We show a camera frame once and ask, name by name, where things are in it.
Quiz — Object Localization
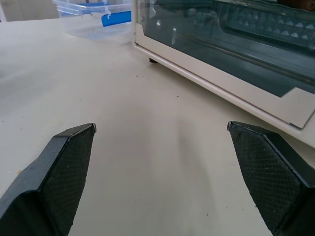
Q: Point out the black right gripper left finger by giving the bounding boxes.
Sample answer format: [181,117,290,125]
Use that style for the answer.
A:
[0,122,97,236]

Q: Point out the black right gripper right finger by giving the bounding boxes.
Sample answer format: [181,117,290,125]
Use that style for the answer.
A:
[226,120,315,236]

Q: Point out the cream toaster oven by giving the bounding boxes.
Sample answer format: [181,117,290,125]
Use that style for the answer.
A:
[131,0,315,143]

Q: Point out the metal oven baking tray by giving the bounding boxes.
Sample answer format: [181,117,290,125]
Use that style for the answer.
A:
[221,4,315,47]

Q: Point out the clear plastic container blue clips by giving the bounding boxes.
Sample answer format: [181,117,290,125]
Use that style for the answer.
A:
[52,0,133,44]

